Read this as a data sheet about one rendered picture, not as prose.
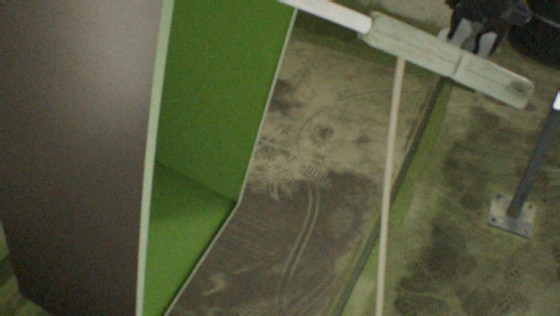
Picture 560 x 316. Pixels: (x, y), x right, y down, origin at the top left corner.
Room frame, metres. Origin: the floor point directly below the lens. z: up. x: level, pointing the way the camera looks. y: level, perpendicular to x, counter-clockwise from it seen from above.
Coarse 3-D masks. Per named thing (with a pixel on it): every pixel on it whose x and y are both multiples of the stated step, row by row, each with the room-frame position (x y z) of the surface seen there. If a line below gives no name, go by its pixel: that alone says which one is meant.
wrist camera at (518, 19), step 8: (496, 0) 0.76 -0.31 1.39; (504, 0) 0.75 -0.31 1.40; (512, 0) 0.74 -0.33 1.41; (520, 0) 0.75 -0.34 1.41; (504, 8) 0.73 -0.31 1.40; (512, 8) 0.72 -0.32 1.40; (520, 8) 0.73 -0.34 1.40; (528, 8) 0.75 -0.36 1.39; (504, 16) 0.73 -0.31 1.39; (512, 16) 0.73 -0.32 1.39; (520, 16) 0.72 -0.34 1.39; (528, 16) 0.73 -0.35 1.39; (520, 24) 0.73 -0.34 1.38
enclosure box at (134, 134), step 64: (0, 0) 0.65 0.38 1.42; (64, 0) 0.61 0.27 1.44; (128, 0) 0.57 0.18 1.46; (192, 0) 1.23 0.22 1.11; (256, 0) 1.17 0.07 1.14; (0, 64) 0.66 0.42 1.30; (64, 64) 0.61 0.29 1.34; (128, 64) 0.57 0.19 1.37; (192, 64) 1.23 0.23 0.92; (256, 64) 1.17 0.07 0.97; (0, 128) 0.68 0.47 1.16; (64, 128) 0.62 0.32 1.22; (128, 128) 0.58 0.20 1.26; (192, 128) 1.24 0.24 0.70; (256, 128) 1.17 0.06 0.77; (0, 192) 0.71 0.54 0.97; (64, 192) 0.64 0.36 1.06; (128, 192) 0.59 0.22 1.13; (192, 192) 1.19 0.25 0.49; (64, 256) 0.66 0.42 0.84; (128, 256) 0.60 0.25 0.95; (192, 256) 0.97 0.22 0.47
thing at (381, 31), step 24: (288, 0) 0.71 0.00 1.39; (312, 0) 0.71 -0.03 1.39; (360, 24) 0.72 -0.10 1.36; (384, 24) 0.72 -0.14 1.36; (384, 48) 0.71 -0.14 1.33; (408, 48) 0.71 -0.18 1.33; (432, 48) 0.72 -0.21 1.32; (456, 48) 0.73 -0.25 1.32; (456, 72) 0.72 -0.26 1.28; (480, 72) 0.73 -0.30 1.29; (504, 72) 0.74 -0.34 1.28; (504, 96) 0.72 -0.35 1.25; (528, 96) 0.73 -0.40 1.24
